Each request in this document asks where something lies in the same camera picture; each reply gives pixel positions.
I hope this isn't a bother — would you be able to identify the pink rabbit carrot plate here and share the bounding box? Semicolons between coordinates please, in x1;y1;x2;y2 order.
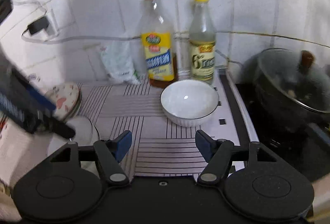
45;82;81;121

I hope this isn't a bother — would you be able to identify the white ribbed bowl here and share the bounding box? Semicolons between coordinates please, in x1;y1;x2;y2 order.
47;116;100;156
160;80;220;127

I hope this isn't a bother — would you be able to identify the striped table cloth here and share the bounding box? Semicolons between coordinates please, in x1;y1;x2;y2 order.
0;77;258;183

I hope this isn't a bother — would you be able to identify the black power adapter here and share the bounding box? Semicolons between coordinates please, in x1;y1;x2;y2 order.
27;16;50;35

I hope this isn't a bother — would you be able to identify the white salt bag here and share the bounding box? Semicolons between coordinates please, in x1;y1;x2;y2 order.
97;41;140;84

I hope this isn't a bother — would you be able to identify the black wok with lid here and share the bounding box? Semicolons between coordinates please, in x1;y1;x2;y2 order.
253;48;329;122

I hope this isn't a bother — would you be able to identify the white vinegar bottle yellow cap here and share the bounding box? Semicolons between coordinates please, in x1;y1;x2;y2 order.
189;0;216;84

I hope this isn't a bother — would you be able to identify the yellow label cooking wine bottle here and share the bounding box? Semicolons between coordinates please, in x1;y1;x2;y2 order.
139;0;178;88

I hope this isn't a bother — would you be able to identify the white wall socket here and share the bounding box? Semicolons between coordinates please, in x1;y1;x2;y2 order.
34;9;59;41

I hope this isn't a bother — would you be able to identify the black power cable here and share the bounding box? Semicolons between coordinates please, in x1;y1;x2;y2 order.
11;0;330;49

